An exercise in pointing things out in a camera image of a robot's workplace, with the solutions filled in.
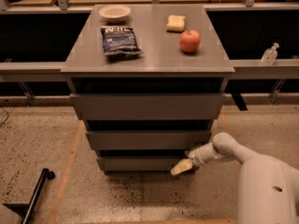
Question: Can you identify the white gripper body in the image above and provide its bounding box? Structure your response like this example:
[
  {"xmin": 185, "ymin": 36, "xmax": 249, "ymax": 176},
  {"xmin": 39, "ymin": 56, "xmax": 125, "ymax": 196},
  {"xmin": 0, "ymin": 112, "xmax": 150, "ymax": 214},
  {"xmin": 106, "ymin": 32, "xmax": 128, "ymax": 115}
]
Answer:
[{"xmin": 185, "ymin": 148, "xmax": 203, "ymax": 167}]

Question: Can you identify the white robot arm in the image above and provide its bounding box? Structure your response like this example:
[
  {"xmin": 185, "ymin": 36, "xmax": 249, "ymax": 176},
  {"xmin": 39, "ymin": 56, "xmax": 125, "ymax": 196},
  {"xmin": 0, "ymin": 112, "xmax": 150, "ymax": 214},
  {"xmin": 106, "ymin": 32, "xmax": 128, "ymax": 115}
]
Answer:
[{"xmin": 171, "ymin": 133, "xmax": 299, "ymax": 224}]

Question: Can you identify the grey top drawer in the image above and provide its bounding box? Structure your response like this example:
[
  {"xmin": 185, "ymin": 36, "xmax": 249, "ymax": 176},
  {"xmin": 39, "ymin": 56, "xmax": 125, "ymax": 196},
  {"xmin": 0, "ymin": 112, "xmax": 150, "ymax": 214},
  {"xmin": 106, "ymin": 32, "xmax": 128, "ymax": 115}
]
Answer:
[{"xmin": 70, "ymin": 93, "xmax": 224, "ymax": 120}]

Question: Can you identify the red apple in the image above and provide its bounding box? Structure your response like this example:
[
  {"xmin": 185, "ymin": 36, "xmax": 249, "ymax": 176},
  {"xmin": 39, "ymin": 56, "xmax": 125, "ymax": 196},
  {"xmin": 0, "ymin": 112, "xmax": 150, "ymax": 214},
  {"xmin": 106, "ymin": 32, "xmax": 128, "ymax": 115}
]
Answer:
[{"xmin": 179, "ymin": 30, "xmax": 201, "ymax": 53}]

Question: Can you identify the clear sanitizer bottle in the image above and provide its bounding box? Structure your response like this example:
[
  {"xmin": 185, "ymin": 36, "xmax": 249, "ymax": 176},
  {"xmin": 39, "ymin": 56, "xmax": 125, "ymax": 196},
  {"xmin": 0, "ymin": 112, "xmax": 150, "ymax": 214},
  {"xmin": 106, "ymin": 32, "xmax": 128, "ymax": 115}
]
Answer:
[{"xmin": 261, "ymin": 43, "xmax": 279, "ymax": 65}]

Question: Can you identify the grey drawer cabinet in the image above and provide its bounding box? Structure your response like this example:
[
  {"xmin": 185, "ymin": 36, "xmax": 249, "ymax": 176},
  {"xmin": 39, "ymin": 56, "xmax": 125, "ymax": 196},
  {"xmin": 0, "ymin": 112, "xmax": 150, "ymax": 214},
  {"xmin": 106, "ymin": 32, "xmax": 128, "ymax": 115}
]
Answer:
[{"xmin": 60, "ymin": 4, "xmax": 235, "ymax": 175}]

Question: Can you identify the grey bottom drawer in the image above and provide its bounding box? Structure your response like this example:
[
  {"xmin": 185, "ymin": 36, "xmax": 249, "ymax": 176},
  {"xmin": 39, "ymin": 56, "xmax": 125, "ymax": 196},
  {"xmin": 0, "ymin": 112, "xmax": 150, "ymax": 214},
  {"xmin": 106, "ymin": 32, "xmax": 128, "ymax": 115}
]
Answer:
[{"xmin": 97, "ymin": 156, "xmax": 181, "ymax": 172}]

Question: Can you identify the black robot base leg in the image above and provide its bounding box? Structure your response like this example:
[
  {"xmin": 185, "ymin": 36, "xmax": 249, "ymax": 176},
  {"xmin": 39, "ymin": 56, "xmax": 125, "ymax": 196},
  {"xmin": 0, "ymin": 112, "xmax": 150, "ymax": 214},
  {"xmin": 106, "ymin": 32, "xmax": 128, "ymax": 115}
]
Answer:
[{"xmin": 0, "ymin": 168, "xmax": 55, "ymax": 224}]

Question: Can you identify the white bowl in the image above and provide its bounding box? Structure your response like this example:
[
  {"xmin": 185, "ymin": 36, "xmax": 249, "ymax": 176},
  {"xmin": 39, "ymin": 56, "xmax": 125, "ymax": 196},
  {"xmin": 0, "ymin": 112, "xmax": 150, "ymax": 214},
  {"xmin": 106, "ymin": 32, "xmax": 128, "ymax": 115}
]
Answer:
[{"xmin": 99, "ymin": 5, "xmax": 131, "ymax": 23}]

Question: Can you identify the grey middle drawer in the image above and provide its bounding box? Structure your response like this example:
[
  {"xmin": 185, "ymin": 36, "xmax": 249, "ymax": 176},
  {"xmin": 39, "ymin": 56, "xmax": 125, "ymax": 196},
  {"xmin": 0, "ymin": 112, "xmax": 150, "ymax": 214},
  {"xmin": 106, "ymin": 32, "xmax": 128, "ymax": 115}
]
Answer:
[{"xmin": 86, "ymin": 131, "xmax": 210, "ymax": 150}]

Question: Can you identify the yellow sponge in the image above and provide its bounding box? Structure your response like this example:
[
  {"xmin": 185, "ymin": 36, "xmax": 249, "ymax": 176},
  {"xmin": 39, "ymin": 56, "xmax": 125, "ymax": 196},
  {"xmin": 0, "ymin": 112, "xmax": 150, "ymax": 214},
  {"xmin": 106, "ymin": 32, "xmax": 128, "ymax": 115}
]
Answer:
[{"xmin": 166, "ymin": 15, "xmax": 186, "ymax": 32}]

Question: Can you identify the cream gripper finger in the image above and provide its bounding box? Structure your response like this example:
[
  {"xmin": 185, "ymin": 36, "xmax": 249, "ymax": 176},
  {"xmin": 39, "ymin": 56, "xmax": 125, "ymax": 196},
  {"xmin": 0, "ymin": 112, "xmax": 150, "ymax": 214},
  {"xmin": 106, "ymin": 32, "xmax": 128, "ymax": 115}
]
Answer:
[{"xmin": 170, "ymin": 159, "xmax": 192, "ymax": 175}]

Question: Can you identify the blue chip bag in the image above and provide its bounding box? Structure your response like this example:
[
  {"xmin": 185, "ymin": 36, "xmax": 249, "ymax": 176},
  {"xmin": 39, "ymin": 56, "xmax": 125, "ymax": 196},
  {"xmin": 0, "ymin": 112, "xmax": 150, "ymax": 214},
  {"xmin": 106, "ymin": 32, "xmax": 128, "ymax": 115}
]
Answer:
[{"xmin": 101, "ymin": 26, "xmax": 142, "ymax": 56}]

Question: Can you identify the black cable on floor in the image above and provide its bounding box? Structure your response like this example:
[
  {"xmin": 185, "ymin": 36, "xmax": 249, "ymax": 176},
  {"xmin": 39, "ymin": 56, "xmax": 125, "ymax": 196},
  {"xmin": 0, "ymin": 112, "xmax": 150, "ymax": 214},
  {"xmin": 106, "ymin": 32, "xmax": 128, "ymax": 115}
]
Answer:
[{"xmin": 0, "ymin": 105, "xmax": 10, "ymax": 129}]

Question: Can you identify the grey drawer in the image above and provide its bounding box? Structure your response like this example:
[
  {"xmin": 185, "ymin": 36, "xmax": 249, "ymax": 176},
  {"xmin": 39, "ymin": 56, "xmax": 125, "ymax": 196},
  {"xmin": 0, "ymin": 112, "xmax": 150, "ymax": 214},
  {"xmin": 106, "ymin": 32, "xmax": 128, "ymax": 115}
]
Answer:
[
  {"xmin": 70, "ymin": 93, "xmax": 224, "ymax": 120},
  {"xmin": 86, "ymin": 131, "xmax": 210, "ymax": 150},
  {"xmin": 97, "ymin": 156, "xmax": 181, "ymax": 172}
]

